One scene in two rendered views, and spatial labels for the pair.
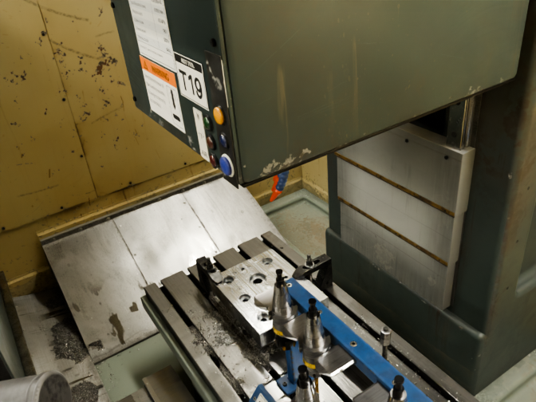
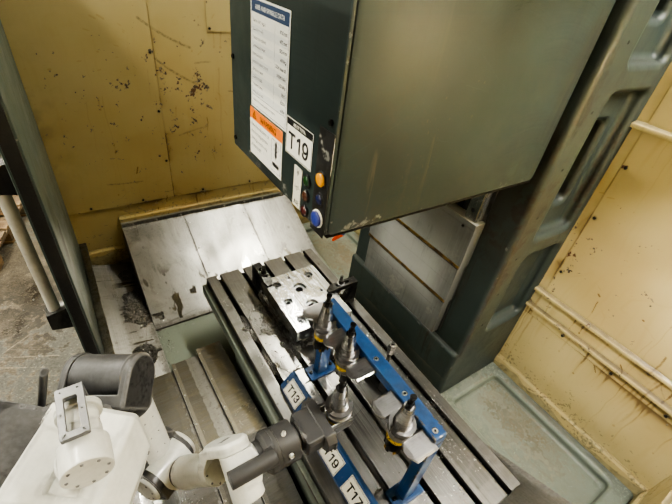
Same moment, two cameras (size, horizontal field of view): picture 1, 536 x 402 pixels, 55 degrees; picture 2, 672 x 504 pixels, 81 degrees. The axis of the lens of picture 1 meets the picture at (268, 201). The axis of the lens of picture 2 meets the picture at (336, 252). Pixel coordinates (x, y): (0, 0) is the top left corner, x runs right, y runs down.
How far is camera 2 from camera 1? 0.13 m
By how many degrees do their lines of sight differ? 9
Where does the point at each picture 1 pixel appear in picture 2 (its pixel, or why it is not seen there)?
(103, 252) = (173, 241)
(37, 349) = (109, 312)
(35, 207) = (121, 196)
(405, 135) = not seen: hidden behind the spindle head
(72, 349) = (138, 316)
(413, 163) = (436, 223)
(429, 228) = (436, 273)
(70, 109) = (163, 120)
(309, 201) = not seen: hidden behind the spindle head
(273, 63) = (373, 147)
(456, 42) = (501, 149)
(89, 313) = (156, 289)
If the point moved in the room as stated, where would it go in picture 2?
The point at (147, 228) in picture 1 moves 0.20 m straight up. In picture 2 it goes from (211, 227) to (208, 194)
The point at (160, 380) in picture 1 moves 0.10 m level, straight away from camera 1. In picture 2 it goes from (210, 352) to (206, 333)
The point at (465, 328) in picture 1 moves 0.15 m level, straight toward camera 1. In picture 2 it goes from (445, 347) to (437, 376)
